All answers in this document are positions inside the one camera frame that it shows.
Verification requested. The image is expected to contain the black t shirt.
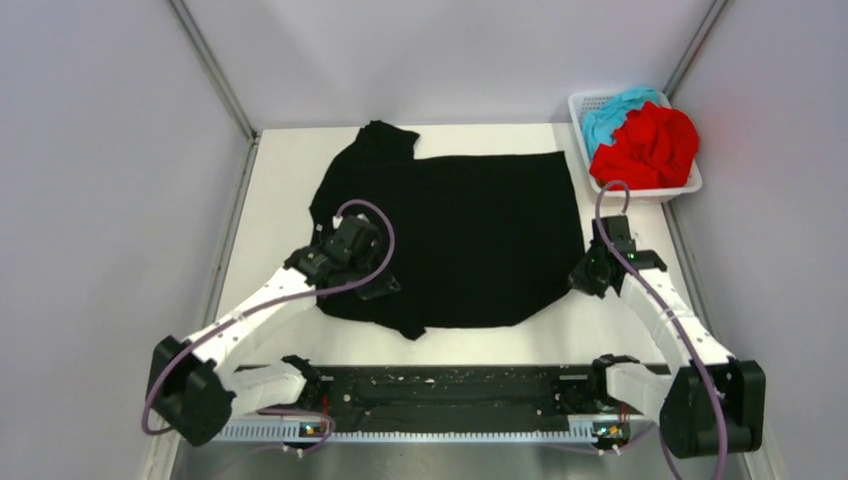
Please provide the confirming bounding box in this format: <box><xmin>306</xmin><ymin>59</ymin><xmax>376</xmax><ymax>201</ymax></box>
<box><xmin>309</xmin><ymin>121</ymin><xmax>585</xmax><ymax>340</ymax></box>

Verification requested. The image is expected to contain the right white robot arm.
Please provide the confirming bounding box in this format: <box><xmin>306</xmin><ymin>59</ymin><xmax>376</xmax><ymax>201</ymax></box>
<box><xmin>569</xmin><ymin>215</ymin><xmax>766</xmax><ymax>459</ymax></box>

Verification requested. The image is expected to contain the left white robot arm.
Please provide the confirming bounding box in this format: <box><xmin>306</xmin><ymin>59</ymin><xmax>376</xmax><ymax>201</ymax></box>
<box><xmin>141</xmin><ymin>210</ymin><xmax>396</xmax><ymax>446</ymax></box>

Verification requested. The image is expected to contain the red t shirt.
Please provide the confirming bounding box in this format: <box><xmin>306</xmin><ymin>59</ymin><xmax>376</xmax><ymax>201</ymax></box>
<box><xmin>589</xmin><ymin>101</ymin><xmax>700</xmax><ymax>190</ymax></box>

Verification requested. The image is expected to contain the blue t shirt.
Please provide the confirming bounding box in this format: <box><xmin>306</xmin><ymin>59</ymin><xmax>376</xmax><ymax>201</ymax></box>
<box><xmin>579</xmin><ymin>87</ymin><xmax>665</xmax><ymax>160</ymax></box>

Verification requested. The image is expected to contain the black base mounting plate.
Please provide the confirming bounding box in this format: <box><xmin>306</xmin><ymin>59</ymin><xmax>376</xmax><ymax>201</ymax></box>
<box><xmin>294</xmin><ymin>365</ymin><xmax>641</xmax><ymax>433</ymax></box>

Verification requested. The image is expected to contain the white slotted cable duct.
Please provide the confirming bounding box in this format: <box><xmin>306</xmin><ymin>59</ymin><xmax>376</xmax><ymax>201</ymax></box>
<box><xmin>214</xmin><ymin>417</ymin><xmax>630</xmax><ymax>444</ymax></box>

